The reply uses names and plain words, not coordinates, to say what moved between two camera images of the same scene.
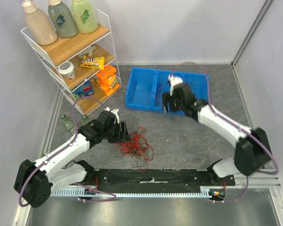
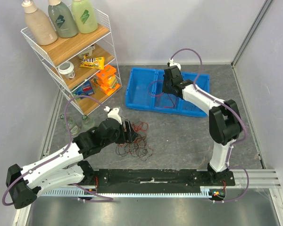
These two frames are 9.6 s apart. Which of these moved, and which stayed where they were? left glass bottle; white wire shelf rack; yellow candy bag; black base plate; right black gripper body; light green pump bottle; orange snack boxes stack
Moved: right black gripper body
Stayed: black base plate; yellow candy bag; white wire shelf rack; left glass bottle; light green pump bottle; orange snack boxes stack
